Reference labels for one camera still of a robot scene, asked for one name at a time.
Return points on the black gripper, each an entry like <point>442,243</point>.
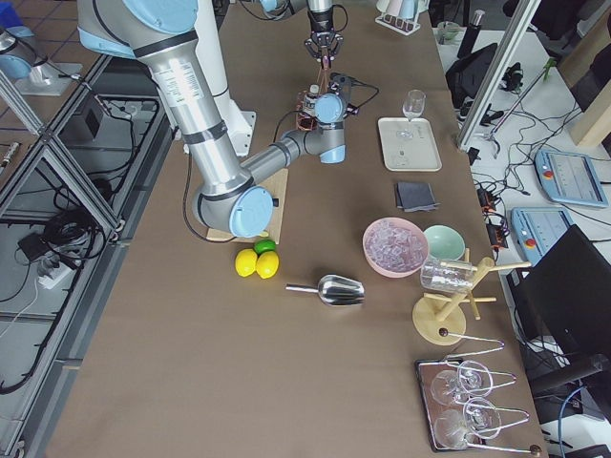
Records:
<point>321,24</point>
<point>305,111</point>

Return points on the copper wire bottle basket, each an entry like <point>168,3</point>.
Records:
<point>306,119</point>

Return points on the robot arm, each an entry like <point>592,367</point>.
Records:
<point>280,10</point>
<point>163,35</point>

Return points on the tea bottle upper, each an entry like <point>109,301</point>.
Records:
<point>309,99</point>

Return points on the clear wine glass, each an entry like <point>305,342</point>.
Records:
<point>414,105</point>

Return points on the cream rabbit tray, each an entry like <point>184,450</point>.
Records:
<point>408,145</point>

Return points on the bamboo cutting board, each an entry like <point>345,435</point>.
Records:
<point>277,210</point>

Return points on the grey folded cloth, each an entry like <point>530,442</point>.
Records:
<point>415,196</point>

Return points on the pink bowl of ice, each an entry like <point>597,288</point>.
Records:
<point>395,247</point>

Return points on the green lime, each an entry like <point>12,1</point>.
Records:
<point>264,245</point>

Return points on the green bowl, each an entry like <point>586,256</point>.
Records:
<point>444,242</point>

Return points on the yellow lemon upper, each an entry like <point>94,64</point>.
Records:
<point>267,264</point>

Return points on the yellow lemon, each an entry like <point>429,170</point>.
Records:
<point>267,264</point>
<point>245,262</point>

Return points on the yellow lemon lower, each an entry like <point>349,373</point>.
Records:
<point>245,262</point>

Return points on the steel ice scoop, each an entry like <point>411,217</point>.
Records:
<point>334,290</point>

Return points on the clear glass jar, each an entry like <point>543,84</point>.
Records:
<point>450,276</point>

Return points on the blue teach pendant near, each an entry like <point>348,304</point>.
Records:
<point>537,229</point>

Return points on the blue teach pendant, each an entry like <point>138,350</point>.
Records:
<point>569,178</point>
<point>537,229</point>

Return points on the blue teach pendant far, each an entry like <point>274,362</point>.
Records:
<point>569,178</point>

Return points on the wooden glass drying tree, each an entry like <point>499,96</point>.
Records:
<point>438,316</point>

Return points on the dark tray with glasses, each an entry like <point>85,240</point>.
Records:
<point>459,412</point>

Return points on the white wire cup rack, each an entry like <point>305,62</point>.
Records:
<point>399,15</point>

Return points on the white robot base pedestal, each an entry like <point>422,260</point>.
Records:
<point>208,56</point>

